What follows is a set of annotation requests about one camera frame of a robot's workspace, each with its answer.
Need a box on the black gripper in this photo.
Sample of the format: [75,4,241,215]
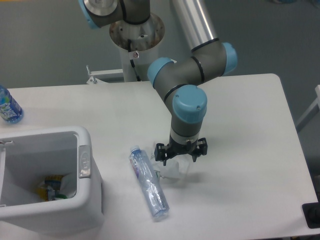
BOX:
[154,136,208,166]

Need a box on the clear plastic water bottle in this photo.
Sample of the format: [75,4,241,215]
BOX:
[129,145,170,222]

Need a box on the yellow green wrapper trash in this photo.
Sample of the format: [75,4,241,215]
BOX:
[36,173,77,202]

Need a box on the white trash can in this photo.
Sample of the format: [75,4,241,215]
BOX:
[0,126,104,234]

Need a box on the black clamp at table edge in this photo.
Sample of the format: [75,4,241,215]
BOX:
[302,202,320,229]

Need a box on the blue labelled drink bottle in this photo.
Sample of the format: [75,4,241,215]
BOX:
[0,85,24,124]

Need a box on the white metal base frame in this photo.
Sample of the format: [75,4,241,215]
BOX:
[86,65,124,85]

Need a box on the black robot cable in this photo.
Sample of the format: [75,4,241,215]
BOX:
[127,38,142,82]

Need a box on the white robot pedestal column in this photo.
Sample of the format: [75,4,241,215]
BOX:
[109,13,165,82]

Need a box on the white frame at right edge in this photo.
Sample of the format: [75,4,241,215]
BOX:
[295,85,320,133]

